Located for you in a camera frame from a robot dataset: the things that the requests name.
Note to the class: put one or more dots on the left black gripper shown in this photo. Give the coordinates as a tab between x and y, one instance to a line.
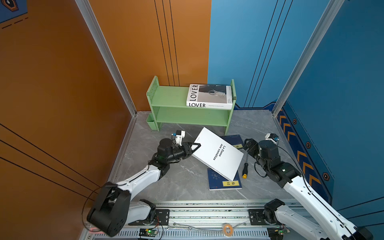
186	150

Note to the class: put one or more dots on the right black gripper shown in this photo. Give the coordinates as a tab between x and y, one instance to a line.
255	146

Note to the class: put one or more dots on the white La Dame book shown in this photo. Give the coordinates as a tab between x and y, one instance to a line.
217	154

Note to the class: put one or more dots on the blue book front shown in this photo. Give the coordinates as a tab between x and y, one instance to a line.
218	182

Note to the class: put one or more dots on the blue book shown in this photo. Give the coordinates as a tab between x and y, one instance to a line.
234	140
218	182

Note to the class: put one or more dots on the white LOVER book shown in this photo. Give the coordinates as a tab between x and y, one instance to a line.
210	97

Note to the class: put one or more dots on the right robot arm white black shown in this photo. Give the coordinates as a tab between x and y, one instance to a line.
328	224

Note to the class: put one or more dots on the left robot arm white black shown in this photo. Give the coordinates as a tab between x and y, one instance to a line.
114	206

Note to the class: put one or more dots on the yellow black screwdriver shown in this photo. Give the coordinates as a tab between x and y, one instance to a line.
246	165

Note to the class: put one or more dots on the blue book near shelf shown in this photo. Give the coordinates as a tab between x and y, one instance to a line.
234	140

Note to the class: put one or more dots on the green wooden shelf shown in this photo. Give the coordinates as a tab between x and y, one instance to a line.
168	105

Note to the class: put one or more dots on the right circuit board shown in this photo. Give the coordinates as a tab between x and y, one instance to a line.
277	234

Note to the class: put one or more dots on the circuit board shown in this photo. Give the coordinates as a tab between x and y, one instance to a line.
277	234
148	234

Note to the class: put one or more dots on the tape roll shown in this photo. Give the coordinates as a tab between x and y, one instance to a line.
228	230

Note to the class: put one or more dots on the left circuit board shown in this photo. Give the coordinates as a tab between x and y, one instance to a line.
148	234

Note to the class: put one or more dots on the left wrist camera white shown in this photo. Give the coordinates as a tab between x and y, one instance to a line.
178	136

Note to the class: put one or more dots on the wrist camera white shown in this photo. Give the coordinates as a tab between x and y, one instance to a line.
178	136
272	137

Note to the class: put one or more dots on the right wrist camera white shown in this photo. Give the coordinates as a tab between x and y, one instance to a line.
272	137

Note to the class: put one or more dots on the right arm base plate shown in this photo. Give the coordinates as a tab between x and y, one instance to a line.
263	217

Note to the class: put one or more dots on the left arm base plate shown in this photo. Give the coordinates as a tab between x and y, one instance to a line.
161	218

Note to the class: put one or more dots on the silver wrench on rail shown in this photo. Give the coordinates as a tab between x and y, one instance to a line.
183	228

